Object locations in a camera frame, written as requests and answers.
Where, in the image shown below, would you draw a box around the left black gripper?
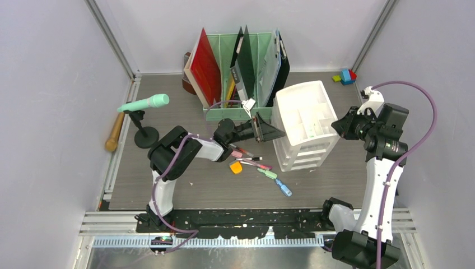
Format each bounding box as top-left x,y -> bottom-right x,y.
227,112 -> 285,145

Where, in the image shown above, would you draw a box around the white drawer organizer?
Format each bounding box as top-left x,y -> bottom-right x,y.
271,80 -> 339,172

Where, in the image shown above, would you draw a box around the yellow book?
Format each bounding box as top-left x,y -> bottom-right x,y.
225,78 -> 235,100

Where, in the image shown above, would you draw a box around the black clipboard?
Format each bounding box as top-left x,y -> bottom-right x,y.
266,30 -> 290,107

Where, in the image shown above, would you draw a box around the black book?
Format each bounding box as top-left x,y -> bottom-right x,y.
230,26 -> 255,100

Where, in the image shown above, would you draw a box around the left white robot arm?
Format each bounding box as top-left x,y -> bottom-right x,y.
146,113 -> 286,232

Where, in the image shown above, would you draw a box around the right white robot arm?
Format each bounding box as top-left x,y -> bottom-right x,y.
319,103 -> 409,268

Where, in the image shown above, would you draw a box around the red black pen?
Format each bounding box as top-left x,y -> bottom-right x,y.
230,143 -> 254,157

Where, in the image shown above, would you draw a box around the pink pen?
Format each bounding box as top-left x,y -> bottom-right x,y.
236,158 -> 272,170

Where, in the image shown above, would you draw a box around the pink highlighter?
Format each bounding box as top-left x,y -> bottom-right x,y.
230,150 -> 243,159

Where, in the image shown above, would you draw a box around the green highlighter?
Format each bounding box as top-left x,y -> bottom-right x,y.
257,168 -> 278,180

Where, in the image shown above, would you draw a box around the orange eraser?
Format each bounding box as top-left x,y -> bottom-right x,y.
229,161 -> 243,174

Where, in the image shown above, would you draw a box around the colourful toy blocks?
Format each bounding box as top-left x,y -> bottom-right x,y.
332,69 -> 357,85

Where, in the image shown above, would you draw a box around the green file organizer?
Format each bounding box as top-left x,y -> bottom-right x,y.
203,32 -> 272,121

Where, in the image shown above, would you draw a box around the red notebook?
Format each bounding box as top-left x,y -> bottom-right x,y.
183,29 -> 221,109

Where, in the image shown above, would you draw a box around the brown round object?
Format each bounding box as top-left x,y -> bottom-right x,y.
181,52 -> 196,95

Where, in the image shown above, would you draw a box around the mint green microphone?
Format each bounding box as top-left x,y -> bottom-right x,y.
117,94 -> 170,113

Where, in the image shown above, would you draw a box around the black microphone stand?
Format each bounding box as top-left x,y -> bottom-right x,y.
124,110 -> 159,149

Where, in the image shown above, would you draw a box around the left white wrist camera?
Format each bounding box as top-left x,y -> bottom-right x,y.
241,98 -> 256,112

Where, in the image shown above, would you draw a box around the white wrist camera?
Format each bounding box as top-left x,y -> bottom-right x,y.
357,86 -> 385,115
241,98 -> 256,112

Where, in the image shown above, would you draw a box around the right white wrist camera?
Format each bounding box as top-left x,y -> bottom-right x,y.
357,86 -> 385,115

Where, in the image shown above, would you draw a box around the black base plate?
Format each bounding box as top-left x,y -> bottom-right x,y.
134,208 -> 334,239

